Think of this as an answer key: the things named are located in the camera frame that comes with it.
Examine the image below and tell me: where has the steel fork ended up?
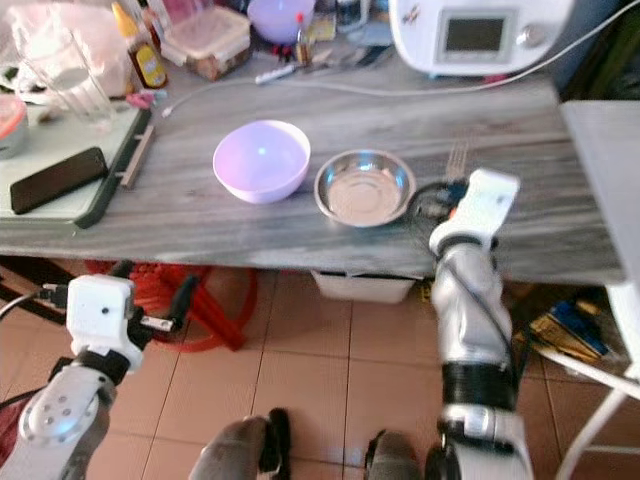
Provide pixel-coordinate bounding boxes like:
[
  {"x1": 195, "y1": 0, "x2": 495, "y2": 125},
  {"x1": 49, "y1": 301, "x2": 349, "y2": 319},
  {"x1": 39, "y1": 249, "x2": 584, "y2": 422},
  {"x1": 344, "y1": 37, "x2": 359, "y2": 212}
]
[{"x1": 444, "y1": 139, "x2": 470, "y2": 183}]

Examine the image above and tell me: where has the stainless steel bowl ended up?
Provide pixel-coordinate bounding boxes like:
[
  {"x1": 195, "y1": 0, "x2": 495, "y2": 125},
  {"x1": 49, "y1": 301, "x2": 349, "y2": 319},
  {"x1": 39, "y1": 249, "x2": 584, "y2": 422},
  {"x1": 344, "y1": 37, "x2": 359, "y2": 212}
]
[{"x1": 314, "y1": 149, "x2": 417, "y2": 228}]

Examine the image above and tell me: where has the black smartphone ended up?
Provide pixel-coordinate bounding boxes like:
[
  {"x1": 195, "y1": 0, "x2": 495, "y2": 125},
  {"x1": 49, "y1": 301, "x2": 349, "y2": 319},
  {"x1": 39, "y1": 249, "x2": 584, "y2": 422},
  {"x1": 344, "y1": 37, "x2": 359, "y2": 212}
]
[{"x1": 10, "y1": 147, "x2": 110, "y2": 216}]

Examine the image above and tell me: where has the white plastic bin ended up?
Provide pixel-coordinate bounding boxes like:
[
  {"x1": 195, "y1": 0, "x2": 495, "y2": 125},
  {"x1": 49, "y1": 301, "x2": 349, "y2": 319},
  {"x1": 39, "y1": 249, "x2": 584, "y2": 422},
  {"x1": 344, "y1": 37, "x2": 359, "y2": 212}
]
[{"x1": 309, "y1": 269, "x2": 412, "y2": 304}]

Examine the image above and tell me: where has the pale green-rimmed tray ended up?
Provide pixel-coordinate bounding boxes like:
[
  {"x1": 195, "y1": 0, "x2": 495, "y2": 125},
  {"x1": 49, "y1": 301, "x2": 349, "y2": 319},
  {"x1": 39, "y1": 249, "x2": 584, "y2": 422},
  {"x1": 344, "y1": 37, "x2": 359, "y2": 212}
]
[{"x1": 0, "y1": 100, "x2": 152, "y2": 230}]

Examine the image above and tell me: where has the grey robot left leg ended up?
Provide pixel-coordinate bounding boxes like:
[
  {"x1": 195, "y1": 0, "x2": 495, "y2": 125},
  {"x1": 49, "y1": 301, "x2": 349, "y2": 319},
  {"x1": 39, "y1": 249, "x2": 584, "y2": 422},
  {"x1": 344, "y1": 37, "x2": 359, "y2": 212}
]
[{"x1": 187, "y1": 407, "x2": 292, "y2": 480}]

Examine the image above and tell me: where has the grey robot leg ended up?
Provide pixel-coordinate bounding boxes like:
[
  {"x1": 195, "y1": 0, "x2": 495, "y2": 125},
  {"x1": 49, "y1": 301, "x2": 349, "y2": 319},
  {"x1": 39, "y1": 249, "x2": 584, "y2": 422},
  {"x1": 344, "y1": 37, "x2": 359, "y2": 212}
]
[
  {"x1": 187, "y1": 407, "x2": 292, "y2": 480},
  {"x1": 364, "y1": 429, "x2": 427, "y2": 480}
]

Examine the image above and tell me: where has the lilac plastic bowl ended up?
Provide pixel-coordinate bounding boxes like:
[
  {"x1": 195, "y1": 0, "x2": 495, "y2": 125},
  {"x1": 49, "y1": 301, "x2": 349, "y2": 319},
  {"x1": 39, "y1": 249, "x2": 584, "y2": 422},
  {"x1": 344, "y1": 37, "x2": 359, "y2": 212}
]
[
  {"x1": 246, "y1": 0, "x2": 317, "y2": 47},
  {"x1": 212, "y1": 120, "x2": 312, "y2": 206}
]

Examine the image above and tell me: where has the white side table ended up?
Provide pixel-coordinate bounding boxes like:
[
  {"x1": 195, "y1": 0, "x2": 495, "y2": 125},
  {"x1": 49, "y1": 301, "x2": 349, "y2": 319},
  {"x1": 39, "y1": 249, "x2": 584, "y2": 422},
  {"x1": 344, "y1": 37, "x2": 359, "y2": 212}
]
[{"x1": 559, "y1": 100, "x2": 640, "y2": 346}]

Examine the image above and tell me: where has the small pink clip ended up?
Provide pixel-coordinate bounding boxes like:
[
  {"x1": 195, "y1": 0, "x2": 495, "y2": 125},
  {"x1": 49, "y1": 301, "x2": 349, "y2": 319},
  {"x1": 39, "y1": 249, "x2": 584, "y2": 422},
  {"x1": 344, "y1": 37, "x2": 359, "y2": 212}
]
[{"x1": 128, "y1": 90, "x2": 167, "y2": 109}]

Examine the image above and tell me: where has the white kitchen appliance with screen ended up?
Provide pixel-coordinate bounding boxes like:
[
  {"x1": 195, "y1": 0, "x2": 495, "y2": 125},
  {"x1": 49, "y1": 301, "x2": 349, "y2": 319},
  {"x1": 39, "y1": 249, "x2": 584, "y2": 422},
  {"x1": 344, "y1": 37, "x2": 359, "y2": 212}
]
[{"x1": 387, "y1": 0, "x2": 577, "y2": 80}]

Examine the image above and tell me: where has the red floor cloth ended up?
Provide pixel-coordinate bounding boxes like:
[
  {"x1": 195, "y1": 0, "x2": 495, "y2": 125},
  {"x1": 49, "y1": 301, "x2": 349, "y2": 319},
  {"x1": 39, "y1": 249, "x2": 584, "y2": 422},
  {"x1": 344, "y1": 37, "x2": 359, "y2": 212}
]
[{"x1": 0, "y1": 399, "x2": 27, "y2": 463}]

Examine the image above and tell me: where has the pink lidded container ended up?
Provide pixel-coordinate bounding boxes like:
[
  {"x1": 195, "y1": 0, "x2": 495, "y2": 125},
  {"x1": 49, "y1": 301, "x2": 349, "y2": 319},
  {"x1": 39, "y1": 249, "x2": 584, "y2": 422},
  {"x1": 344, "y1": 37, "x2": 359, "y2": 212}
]
[{"x1": 0, "y1": 95, "x2": 29, "y2": 160}]

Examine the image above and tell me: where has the blue and yellow box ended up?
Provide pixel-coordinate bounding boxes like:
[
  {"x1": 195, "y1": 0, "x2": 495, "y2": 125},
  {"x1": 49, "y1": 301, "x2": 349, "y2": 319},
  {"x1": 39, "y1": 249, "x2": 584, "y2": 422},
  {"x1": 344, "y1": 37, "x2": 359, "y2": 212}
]
[{"x1": 529, "y1": 294, "x2": 612, "y2": 362}]

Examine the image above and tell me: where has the clear drinking glass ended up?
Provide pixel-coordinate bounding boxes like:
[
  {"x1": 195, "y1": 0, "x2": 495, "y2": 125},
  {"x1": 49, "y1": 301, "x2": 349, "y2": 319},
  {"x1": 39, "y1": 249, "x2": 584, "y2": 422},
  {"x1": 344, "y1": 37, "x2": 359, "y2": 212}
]
[{"x1": 24, "y1": 29, "x2": 117, "y2": 132}]

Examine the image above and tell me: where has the white marker pen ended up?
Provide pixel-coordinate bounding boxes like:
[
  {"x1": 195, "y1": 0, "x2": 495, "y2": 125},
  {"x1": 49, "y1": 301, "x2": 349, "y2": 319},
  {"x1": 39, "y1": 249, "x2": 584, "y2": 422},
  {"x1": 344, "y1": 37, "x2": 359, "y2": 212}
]
[{"x1": 252, "y1": 64, "x2": 302, "y2": 85}]

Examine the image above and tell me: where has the small red-capped bottle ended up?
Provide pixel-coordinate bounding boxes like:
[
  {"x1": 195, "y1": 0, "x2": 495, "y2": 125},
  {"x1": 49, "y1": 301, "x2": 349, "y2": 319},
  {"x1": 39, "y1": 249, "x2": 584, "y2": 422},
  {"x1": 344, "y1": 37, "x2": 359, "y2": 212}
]
[{"x1": 294, "y1": 12, "x2": 314, "y2": 68}]

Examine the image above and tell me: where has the brown sauce bottle yellow cap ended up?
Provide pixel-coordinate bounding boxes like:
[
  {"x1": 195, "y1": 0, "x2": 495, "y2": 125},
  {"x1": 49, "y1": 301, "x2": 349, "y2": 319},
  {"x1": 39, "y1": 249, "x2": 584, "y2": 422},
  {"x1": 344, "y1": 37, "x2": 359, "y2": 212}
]
[{"x1": 112, "y1": 0, "x2": 170, "y2": 91}]

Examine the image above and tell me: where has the white metal pipe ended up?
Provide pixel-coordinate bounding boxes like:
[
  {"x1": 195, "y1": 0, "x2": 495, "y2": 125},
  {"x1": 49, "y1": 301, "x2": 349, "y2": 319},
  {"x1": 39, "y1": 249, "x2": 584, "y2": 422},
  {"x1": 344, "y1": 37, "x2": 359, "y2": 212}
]
[{"x1": 538, "y1": 340, "x2": 640, "y2": 480}]

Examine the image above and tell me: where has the clear plastic bag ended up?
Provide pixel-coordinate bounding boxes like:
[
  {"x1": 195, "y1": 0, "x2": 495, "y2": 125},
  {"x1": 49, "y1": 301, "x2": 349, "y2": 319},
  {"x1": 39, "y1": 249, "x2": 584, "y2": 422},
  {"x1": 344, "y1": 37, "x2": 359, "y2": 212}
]
[{"x1": 0, "y1": 2, "x2": 133, "y2": 101}]

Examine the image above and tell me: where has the clear plastic food box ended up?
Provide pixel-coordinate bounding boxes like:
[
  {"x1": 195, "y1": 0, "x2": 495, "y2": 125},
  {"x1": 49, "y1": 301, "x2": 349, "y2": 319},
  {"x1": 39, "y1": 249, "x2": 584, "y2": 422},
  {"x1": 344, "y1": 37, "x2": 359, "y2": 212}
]
[{"x1": 159, "y1": 5, "x2": 252, "y2": 82}]

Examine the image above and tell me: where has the grey robot right leg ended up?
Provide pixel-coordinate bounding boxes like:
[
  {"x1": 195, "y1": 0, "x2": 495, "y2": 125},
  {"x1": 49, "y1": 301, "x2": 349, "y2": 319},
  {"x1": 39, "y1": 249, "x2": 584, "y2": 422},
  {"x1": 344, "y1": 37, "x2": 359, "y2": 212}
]
[{"x1": 364, "y1": 429, "x2": 427, "y2": 480}]

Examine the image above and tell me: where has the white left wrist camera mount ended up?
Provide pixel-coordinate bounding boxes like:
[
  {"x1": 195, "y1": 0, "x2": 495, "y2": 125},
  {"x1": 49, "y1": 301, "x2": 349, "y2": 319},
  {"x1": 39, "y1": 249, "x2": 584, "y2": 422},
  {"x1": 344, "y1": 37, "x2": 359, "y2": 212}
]
[{"x1": 66, "y1": 274, "x2": 147, "y2": 373}]

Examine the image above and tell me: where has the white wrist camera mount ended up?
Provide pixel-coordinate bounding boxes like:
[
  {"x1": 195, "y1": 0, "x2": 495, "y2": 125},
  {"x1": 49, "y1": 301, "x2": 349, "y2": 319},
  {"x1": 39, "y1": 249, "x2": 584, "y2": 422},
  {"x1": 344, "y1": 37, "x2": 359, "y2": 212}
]
[
  {"x1": 448, "y1": 168, "x2": 522, "y2": 247},
  {"x1": 66, "y1": 274, "x2": 147, "y2": 373}
]

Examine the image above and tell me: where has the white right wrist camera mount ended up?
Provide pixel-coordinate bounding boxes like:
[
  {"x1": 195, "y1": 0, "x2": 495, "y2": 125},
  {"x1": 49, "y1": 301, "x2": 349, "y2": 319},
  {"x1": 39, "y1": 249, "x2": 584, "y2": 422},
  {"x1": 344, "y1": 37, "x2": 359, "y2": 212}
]
[{"x1": 448, "y1": 168, "x2": 522, "y2": 247}]

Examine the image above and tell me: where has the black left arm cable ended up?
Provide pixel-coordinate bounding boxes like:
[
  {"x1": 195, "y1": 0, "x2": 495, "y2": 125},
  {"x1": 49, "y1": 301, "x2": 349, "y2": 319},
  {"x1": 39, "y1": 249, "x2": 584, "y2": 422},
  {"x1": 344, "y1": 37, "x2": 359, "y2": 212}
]
[{"x1": 0, "y1": 284, "x2": 72, "y2": 411}]

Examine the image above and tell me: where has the white power cable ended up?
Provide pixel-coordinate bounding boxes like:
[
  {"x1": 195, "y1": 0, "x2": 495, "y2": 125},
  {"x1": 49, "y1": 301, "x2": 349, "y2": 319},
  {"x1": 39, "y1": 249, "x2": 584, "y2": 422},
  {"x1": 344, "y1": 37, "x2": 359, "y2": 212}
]
[{"x1": 159, "y1": 0, "x2": 640, "y2": 120}]

